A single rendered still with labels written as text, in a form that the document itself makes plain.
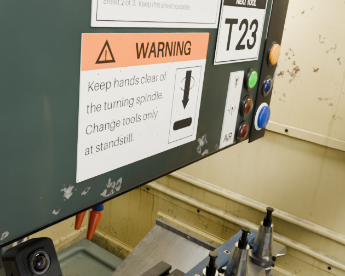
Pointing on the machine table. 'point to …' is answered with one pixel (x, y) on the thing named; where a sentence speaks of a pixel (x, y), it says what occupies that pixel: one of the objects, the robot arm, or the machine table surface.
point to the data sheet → (155, 13)
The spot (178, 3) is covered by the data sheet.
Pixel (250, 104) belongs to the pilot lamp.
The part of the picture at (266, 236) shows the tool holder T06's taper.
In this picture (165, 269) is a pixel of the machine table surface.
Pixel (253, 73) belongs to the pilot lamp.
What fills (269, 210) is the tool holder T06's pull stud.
